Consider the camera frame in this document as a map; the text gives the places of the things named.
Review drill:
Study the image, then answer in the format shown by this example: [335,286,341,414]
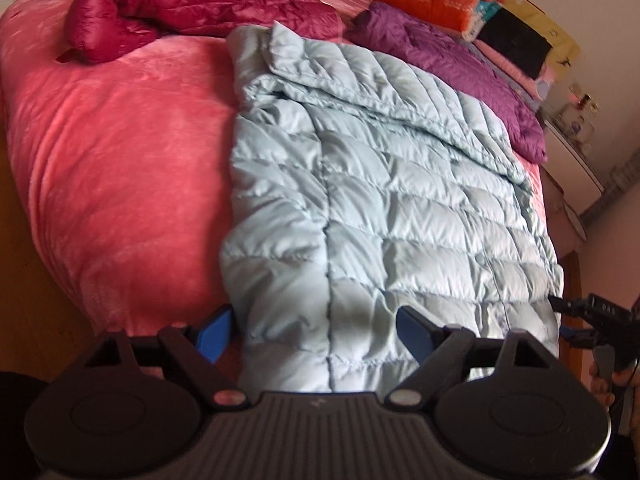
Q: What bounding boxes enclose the pink pillow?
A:
[471,40,542,98]

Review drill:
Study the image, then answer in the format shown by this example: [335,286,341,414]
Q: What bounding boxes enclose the purple down jacket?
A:
[345,1,548,165]

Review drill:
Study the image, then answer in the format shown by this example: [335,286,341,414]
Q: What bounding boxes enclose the maroon down jacket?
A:
[56,0,343,65]

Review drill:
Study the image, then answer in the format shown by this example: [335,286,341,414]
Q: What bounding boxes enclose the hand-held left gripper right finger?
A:
[384,305,559,409]

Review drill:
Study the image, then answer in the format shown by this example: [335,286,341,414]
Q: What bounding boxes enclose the light blue down jacket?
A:
[218,22,565,395]

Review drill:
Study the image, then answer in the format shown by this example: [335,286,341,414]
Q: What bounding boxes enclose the white nightstand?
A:
[539,109,607,212]

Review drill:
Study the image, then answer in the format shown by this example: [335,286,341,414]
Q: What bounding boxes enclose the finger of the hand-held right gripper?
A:
[548,296,592,317]
[559,326,598,350]

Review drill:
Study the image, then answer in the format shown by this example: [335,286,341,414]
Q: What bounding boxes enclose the orange folded quilt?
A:
[362,0,482,38]

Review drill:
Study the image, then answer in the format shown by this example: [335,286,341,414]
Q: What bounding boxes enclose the yellow cloth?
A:
[500,0,582,82]

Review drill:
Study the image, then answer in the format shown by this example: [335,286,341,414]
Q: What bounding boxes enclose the pink plush bed blanket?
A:
[0,0,548,361]

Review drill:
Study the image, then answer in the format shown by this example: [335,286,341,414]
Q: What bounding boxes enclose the person's right hand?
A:
[589,349,617,407]

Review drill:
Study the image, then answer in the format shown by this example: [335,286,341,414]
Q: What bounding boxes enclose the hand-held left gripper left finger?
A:
[82,304,249,412]

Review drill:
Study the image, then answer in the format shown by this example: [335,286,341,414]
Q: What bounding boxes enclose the black cloth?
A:
[476,7,549,79]

